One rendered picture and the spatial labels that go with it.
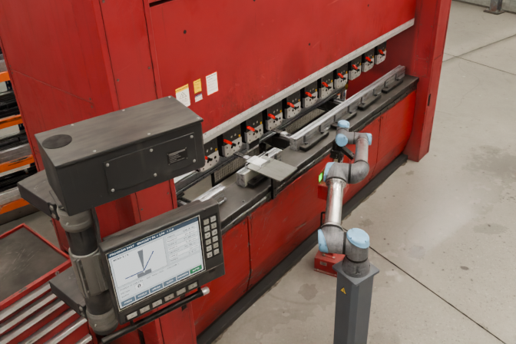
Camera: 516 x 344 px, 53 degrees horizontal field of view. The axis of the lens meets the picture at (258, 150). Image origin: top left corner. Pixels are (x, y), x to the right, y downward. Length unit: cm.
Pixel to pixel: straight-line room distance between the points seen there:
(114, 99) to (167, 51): 51
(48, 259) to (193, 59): 124
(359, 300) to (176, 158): 151
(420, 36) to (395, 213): 156
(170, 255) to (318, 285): 207
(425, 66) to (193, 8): 281
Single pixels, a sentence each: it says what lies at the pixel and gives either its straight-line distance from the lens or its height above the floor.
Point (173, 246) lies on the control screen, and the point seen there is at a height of 149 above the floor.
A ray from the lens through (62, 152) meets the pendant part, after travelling 170.
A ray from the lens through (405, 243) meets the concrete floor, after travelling 430.
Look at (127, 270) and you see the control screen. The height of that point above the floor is 147.
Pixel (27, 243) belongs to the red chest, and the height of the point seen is 98.
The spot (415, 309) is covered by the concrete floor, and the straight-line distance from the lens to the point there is 382.
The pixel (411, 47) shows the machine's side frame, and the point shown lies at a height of 113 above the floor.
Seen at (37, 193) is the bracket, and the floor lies 170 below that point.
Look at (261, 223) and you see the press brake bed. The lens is 338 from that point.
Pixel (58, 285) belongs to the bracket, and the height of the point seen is 121.
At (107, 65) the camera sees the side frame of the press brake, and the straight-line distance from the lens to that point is 205.
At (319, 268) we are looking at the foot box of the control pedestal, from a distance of 396.
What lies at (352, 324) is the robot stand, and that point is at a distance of 305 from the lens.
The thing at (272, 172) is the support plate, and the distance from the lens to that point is 320.
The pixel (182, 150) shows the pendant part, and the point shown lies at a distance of 178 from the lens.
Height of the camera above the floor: 273
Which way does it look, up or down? 30 degrees down
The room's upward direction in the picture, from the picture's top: 2 degrees counter-clockwise
